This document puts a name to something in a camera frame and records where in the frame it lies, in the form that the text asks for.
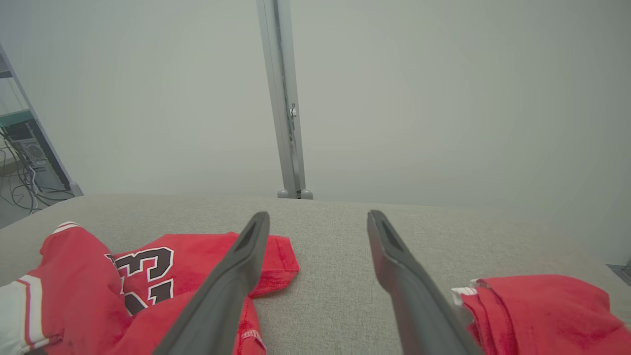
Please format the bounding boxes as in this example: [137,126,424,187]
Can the grey metal partition post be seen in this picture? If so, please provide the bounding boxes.
[275,0,314,200]
[256,0,296,199]

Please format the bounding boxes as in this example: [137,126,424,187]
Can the green-edged shelf board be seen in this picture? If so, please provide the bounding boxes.
[0,109,34,128]

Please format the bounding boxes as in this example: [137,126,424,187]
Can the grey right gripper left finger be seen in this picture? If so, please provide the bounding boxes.
[153,212,271,355]

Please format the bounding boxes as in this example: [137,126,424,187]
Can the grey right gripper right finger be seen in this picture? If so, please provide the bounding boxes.
[367,210,482,355]

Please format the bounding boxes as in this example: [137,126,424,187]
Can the grey metal frame post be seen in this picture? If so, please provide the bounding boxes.
[607,261,631,286]

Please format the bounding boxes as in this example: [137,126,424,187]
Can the grey metal shelf post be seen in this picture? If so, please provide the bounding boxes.
[0,44,83,197]

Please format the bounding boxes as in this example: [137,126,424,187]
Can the computer tower with cables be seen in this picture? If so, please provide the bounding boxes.
[0,132,75,214]

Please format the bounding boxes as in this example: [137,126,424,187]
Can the red basketball jersey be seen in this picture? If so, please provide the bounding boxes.
[0,222,300,355]

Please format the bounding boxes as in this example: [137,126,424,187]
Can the dark computer tower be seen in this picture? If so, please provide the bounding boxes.
[5,121,67,192]

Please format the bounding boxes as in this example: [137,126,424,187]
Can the red shorts with white trim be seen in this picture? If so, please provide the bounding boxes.
[451,275,631,355]

